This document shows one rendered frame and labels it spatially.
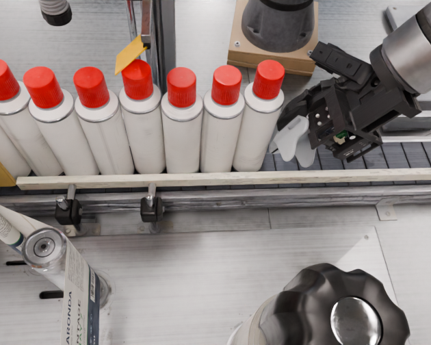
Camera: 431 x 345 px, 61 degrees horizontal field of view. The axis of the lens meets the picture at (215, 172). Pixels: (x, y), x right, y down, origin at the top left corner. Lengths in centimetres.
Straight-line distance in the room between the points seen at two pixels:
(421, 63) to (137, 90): 30
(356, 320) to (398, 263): 44
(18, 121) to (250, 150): 30
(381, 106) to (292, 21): 37
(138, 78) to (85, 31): 49
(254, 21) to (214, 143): 36
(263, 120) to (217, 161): 10
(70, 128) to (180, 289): 25
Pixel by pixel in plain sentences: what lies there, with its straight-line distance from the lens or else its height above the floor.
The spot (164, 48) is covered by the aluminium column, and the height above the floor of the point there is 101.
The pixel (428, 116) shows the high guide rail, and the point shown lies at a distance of 67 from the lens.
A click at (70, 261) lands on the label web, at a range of 37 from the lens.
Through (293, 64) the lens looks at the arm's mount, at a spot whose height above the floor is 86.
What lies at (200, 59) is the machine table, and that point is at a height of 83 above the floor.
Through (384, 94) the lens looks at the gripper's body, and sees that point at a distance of 44.
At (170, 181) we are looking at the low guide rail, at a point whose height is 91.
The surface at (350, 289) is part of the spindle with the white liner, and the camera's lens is 24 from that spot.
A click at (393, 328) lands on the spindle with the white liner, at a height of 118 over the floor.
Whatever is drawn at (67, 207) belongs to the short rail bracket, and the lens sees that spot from 53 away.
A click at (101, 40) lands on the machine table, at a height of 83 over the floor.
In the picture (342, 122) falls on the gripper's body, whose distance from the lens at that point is 44.
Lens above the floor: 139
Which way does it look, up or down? 60 degrees down
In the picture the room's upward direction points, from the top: 8 degrees clockwise
